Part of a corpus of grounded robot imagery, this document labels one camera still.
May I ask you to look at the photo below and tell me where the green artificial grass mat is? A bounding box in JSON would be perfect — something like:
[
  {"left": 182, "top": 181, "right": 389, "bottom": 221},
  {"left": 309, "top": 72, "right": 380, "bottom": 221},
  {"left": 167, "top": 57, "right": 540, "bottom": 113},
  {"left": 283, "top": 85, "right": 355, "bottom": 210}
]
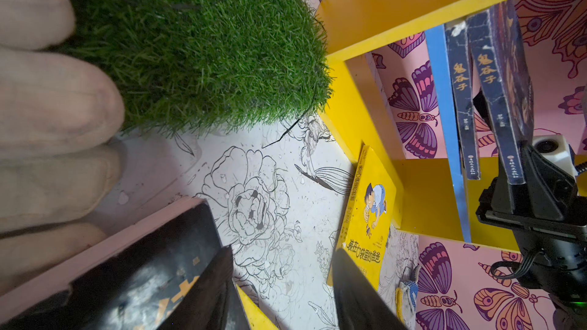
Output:
[{"left": 56, "top": 0, "right": 332, "bottom": 134}]

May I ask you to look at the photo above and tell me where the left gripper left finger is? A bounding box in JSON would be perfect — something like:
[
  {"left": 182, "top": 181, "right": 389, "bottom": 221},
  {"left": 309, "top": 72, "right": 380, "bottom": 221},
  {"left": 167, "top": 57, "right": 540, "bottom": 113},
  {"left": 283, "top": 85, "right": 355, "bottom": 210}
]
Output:
[{"left": 158, "top": 245, "right": 233, "bottom": 330}]

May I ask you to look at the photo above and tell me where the thin yellow book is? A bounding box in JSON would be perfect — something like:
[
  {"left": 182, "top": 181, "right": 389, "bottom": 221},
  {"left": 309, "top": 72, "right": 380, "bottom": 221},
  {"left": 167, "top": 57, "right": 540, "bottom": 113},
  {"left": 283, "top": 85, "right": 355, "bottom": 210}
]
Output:
[{"left": 236, "top": 286, "right": 278, "bottom": 330}]

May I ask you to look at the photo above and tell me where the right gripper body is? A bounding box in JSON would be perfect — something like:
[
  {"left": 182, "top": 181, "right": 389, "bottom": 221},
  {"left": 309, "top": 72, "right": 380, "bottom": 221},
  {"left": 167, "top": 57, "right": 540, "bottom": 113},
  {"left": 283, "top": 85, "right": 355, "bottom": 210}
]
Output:
[{"left": 476, "top": 134, "right": 586, "bottom": 312}]

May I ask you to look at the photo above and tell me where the yellow cartoon cover book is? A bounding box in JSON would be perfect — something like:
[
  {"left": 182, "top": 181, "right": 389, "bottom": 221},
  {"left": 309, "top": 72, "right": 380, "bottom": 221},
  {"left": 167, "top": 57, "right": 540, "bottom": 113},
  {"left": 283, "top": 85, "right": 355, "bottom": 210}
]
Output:
[{"left": 336, "top": 145, "right": 398, "bottom": 289}]

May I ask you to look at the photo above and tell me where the black book yellow title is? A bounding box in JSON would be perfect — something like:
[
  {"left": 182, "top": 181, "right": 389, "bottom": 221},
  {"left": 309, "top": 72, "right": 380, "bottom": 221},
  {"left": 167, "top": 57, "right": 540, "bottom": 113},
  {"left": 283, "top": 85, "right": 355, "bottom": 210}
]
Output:
[{"left": 1, "top": 200, "right": 221, "bottom": 329}]

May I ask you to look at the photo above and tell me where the beige cloth glove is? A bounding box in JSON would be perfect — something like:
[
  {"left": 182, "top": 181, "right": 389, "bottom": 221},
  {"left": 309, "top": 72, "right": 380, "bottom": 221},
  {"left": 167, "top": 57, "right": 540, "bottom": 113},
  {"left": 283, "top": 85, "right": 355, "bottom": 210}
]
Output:
[{"left": 1, "top": 0, "right": 125, "bottom": 293}]

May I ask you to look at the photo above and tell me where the blue clip object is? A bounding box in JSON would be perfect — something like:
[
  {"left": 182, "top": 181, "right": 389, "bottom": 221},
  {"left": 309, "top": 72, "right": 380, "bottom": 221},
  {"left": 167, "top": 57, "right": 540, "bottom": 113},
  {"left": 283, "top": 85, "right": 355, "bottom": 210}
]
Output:
[{"left": 395, "top": 264, "right": 421, "bottom": 328}]

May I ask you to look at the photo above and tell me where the yellow pink blue bookshelf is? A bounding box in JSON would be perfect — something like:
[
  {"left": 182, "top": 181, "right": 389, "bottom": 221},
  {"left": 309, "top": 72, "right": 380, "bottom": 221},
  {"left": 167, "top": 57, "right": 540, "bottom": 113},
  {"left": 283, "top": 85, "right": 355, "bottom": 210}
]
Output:
[{"left": 316, "top": 0, "right": 587, "bottom": 253}]

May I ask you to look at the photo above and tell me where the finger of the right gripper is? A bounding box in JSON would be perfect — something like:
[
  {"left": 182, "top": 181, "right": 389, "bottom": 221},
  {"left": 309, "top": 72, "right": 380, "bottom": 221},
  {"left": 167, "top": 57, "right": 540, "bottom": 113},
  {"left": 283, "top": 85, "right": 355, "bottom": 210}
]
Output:
[{"left": 504, "top": 139, "right": 577, "bottom": 220}]

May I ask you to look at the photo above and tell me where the dark purple cover book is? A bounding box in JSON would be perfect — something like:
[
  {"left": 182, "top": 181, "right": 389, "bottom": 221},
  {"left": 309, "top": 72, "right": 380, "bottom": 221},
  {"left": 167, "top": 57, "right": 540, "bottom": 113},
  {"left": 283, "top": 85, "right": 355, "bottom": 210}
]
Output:
[{"left": 444, "top": 19, "right": 481, "bottom": 180}]

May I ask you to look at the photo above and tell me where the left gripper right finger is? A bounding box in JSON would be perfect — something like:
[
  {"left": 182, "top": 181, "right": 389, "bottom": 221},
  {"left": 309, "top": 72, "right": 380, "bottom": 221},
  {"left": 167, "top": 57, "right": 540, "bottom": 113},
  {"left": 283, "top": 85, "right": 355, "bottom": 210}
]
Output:
[{"left": 332, "top": 249, "right": 407, "bottom": 330}]

